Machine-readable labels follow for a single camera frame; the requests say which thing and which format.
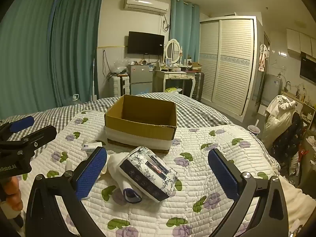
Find cream dressing table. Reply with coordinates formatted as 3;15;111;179
155;68;201;98

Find person's left hand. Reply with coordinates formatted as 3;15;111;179
5;175;24;211

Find floral quilted bed cover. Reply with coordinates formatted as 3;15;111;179
15;109;309;237

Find air conditioner cord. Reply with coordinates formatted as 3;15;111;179
162;13;171;32

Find white oval mirror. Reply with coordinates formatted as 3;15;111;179
165;39;183;65

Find clear plastic bag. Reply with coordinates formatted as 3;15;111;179
112;59;130;76

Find grey gingham bedsheet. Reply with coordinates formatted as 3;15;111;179
0;91;237;153

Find white jacket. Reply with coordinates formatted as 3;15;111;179
261;95;297;141

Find cluttered kitchen shelf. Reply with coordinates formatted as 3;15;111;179
281;91;316;129

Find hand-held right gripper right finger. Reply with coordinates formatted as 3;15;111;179
207;149;290;237

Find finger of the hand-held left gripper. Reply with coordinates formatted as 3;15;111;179
21;125;58;153
0;116;35;141

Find black wall television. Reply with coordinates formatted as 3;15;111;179
127;31;165;55

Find white sock with blue cuff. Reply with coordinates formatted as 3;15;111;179
108;153;144;204

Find silver small fridge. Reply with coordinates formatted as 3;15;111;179
128;64;154;96

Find black range hood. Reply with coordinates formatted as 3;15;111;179
299;52;316;78

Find silver washing machine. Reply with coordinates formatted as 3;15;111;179
262;73;283;106

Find white air conditioner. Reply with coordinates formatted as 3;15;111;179
123;0;171;15

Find white louvred wardrobe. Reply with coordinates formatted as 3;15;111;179
199;15;258;116

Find teal curtain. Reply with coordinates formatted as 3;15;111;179
0;0;58;119
49;0;104;106

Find dark floral garment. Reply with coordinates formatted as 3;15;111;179
270;112;304;168

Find white wall cabinets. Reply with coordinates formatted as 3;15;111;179
286;28;316;57

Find clear water jug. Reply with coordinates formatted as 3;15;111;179
63;94;82;105

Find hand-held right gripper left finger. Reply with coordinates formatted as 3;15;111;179
25;147;108;237

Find plastic cup with straw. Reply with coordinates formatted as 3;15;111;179
247;120;260;136

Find hanging pink clothes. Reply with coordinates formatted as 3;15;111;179
258;43;271;72

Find white suitcase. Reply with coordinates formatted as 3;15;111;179
110;75;130;98

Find dark suitcase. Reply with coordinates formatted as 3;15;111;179
190;72;205;102

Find cardboard box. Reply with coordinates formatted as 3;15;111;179
104;94;178;155

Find light blue curtain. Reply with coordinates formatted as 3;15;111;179
170;0;200;66

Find cream sock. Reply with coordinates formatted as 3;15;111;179
97;153;110;181

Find small white tissue pack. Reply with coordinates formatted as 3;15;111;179
81;141;106;157

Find black wall cables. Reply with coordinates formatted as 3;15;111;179
102;49;114;81

